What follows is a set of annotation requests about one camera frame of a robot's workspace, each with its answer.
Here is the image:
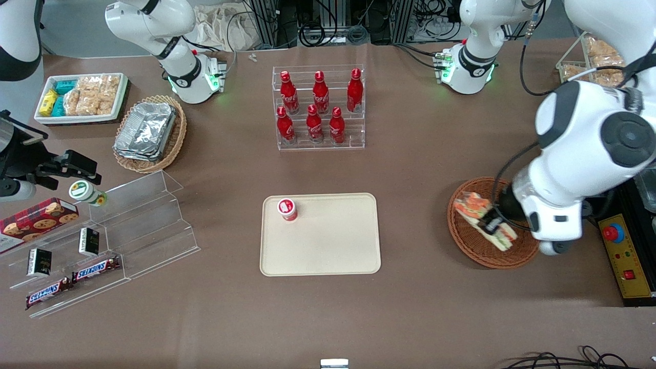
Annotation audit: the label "beige plastic tray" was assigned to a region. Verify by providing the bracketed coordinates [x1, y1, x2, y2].
[260, 193, 381, 277]

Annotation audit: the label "small black snack box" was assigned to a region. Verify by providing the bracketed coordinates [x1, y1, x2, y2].
[27, 248, 53, 277]
[78, 228, 100, 257]

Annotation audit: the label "clear acrylic bottle rack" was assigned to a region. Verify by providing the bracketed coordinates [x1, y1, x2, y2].
[272, 65, 366, 151]

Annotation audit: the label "black floor cables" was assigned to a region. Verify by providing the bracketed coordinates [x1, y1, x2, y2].
[505, 345, 639, 369]

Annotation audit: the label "clear acrylic tiered shelf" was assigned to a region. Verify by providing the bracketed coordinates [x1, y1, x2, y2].
[0, 170, 201, 319]

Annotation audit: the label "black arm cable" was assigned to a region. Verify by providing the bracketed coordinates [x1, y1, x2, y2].
[491, 142, 540, 232]

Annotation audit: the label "green sunflower yogurt cup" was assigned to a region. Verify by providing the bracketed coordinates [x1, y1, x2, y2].
[69, 180, 108, 207]

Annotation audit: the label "black equipment box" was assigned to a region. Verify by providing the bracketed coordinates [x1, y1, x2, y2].
[615, 167, 656, 226]

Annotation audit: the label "yellow snack packet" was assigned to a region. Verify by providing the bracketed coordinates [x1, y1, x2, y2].
[39, 89, 59, 118]

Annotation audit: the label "clear cracker bag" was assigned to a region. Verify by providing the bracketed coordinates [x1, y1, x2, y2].
[77, 75, 121, 104]
[64, 90, 104, 116]

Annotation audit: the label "aluminium frame with cables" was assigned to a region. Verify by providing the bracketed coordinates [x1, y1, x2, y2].
[243, 0, 464, 48]

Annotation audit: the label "light wicker basket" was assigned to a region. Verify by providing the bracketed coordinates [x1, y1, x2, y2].
[113, 95, 188, 174]

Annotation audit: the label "brown wicker basket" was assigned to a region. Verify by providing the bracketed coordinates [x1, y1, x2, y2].
[447, 177, 542, 270]

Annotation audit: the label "white snack bin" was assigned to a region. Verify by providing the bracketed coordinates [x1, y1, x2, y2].
[34, 73, 129, 126]

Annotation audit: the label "red tartan cookie box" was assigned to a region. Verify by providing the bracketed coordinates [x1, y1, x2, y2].
[0, 198, 80, 255]

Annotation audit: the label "stacked foil containers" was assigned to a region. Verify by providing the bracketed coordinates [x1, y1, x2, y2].
[114, 101, 177, 162]

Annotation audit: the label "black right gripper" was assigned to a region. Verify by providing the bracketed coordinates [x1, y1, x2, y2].
[0, 146, 102, 186]

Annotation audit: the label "red cola bottle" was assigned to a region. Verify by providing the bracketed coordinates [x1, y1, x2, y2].
[346, 68, 364, 113]
[306, 105, 324, 144]
[312, 71, 330, 115]
[276, 106, 296, 145]
[329, 107, 346, 145]
[280, 71, 300, 115]

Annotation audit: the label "yellow control box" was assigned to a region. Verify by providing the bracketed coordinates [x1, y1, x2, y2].
[597, 213, 656, 308]

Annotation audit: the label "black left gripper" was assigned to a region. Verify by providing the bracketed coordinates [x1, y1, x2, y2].
[477, 184, 529, 236]

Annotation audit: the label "Snickers chocolate bar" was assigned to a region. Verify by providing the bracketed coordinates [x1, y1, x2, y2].
[72, 256, 121, 283]
[26, 278, 73, 310]

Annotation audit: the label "triangle sandwich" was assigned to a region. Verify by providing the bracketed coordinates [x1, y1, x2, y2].
[454, 191, 518, 252]

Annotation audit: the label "white cloth bag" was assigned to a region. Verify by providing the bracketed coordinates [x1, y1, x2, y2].
[192, 4, 259, 52]

